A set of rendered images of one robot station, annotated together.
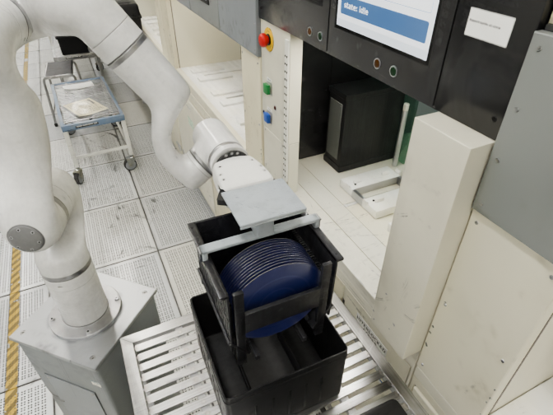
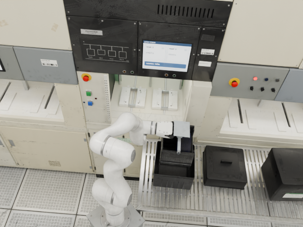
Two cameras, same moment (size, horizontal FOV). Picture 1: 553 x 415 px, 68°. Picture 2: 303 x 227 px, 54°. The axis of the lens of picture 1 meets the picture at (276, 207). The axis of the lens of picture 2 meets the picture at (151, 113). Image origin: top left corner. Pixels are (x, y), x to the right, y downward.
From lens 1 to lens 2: 1.55 m
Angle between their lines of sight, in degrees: 47
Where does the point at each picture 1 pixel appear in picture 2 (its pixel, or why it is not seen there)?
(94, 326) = (126, 215)
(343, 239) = not seen: hidden behind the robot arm
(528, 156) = (220, 83)
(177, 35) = not seen: outside the picture
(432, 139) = (199, 88)
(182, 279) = (45, 204)
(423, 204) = (199, 101)
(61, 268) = not seen: hidden behind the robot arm
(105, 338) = (133, 214)
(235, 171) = (165, 128)
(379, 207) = (142, 103)
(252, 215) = (186, 133)
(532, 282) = (225, 102)
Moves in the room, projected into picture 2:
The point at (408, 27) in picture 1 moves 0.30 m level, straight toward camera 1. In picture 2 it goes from (178, 65) to (216, 92)
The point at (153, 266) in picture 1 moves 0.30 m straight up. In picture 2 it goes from (22, 215) to (12, 202)
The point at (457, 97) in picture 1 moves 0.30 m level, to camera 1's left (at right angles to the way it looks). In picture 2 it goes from (198, 76) to (178, 106)
